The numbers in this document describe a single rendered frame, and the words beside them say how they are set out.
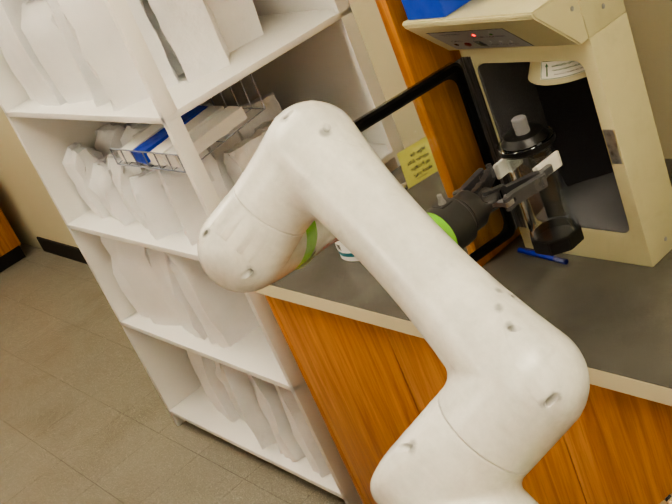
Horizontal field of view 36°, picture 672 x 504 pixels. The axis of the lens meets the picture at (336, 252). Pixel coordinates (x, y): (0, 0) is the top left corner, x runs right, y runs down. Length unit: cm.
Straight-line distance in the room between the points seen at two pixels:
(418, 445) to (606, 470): 96
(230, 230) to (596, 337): 81
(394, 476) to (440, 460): 6
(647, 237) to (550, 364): 96
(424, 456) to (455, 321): 15
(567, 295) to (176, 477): 210
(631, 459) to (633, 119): 62
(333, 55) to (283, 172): 186
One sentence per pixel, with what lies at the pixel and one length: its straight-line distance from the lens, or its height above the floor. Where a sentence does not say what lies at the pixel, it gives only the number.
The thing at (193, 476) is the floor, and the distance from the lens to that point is 375.
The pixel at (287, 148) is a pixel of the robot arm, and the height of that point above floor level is 160.
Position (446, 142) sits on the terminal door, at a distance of 204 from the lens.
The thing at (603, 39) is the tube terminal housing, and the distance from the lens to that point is 187.
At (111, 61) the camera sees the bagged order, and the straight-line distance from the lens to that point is 287.
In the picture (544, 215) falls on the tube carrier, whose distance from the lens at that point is 195.
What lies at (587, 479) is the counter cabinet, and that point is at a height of 61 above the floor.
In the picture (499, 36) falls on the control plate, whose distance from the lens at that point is 187.
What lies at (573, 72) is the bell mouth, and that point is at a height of 133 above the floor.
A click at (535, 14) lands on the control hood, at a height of 150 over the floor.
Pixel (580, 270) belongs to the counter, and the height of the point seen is 94.
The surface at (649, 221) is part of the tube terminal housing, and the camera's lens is 201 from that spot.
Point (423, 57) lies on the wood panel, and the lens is 206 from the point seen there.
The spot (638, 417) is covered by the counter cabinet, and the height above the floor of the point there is 82.
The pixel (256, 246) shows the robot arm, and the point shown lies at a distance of 130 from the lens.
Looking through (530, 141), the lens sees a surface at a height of 126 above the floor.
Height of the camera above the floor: 198
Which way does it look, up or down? 24 degrees down
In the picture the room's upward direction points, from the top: 23 degrees counter-clockwise
